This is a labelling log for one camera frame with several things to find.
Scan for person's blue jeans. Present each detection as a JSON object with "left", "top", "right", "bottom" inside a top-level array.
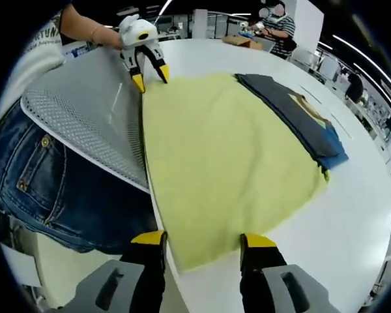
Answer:
[{"left": 0, "top": 99, "right": 159, "bottom": 254}]

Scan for person's white printed shirt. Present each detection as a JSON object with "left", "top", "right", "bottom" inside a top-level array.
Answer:
[{"left": 19, "top": 8, "right": 68, "bottom": 71}]

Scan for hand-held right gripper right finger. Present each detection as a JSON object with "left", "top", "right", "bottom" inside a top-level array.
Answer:
[{"left": 239, "top": 233, "right": 341, "bottom": 313}]

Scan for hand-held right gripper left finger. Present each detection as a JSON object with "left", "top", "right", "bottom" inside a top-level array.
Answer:
[{"left": 63, "top": 230, "right": 169, "bottom": 313}]

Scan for cardboard box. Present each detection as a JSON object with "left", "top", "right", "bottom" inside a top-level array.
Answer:
[{"left": 222, "top": 35, "right": 261, "bottom": 50}]

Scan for yellow grey blue garment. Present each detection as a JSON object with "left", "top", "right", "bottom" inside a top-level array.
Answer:
[{"left": 142, "top": 73, "right": 350, "bottom": 273}]

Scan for person's left hand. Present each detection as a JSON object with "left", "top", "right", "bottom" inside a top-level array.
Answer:
[{"left": 99, "top": 31, "right": 124, "bottom": 52}]

